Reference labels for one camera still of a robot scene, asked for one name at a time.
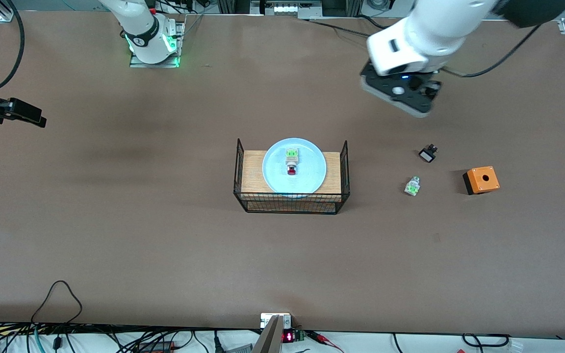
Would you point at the wooden board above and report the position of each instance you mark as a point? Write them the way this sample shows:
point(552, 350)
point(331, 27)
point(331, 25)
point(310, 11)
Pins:
point(253, 171)

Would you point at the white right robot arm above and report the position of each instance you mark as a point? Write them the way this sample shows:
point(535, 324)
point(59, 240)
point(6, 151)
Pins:
point(140, 34)

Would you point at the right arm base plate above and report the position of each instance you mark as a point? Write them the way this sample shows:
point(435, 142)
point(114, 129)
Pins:
point(179, 44)

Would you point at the green white contact block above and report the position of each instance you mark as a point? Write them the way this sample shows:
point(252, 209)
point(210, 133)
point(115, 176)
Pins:
point(412, 187)

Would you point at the silver tag plate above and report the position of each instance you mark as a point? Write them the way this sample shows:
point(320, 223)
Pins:
point(265, 319)

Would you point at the orange button box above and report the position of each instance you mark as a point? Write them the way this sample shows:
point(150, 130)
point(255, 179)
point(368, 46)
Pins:
point(483, 179)

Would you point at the grey metal stand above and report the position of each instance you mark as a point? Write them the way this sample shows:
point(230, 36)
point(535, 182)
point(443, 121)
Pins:
point(270, 338)

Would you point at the red push button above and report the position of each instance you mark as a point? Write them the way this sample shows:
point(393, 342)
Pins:
point(292, 157)

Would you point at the light blue plate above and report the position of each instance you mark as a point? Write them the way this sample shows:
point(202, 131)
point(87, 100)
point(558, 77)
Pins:
point(312, 166)

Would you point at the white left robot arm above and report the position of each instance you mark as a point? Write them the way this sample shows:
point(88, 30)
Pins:
point(434, 29)

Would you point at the red clip leads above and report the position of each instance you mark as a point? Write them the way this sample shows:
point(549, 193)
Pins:
point(324, 339)

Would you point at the red digit display module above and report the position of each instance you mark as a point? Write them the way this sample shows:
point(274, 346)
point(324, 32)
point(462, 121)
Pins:
point(288, 337)

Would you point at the black power brick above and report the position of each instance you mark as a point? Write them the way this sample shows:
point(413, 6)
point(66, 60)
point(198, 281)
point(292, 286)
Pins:
point(157, 346)

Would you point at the lit control unit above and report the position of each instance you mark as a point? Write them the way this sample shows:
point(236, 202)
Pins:
point(285, 8)

